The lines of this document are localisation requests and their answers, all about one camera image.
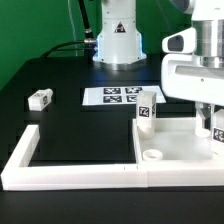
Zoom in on white U-shaped obstacle fence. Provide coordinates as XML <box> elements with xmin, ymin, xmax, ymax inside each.
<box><xmin>1</xmin><ymin>125</ymin><xmax>224</xmax><ymax>191</ymax></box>

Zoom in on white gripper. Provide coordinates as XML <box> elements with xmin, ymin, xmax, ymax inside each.
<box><xmin>161</xmin><ymin>54</ymin><xmax>224</xmax><ymax>129</ymax></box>

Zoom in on black cable thick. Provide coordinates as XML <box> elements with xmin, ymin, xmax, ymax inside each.
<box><xmin>41</xmin><ymin>0</ymin><xmax>97</xmax><ymax>59</ymax></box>

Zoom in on white square tabletop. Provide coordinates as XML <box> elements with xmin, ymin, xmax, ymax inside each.
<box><xmin>132</xmin><ymin>118</ymin><xmax>224</xmax><ymax>164</ymax></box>

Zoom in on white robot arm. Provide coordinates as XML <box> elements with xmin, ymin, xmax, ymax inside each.
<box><xmin>93</xmin><ymin>0</ymin><xmax>224</xmax><ymax>129</ymax></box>

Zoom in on white sheet with fiducial tags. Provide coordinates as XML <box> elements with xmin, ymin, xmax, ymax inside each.
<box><xmin>82</xmin><ymin>86</ymin><xmax>166</xmax><ymax>106</ymax></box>

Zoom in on grey thin cable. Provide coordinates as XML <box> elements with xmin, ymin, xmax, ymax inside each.
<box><xmin>67</xmin><ymin>0</ymin><xmax>78</xmax><ymax>57</ymax></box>

